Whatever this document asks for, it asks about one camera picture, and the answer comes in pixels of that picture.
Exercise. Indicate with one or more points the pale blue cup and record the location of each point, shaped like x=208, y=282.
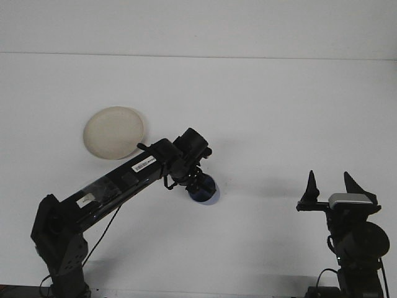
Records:
x=207, y=200

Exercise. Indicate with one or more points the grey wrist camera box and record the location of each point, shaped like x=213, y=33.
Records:
x=350, y=200

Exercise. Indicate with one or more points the pale round plate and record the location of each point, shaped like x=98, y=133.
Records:
x=111, y=130

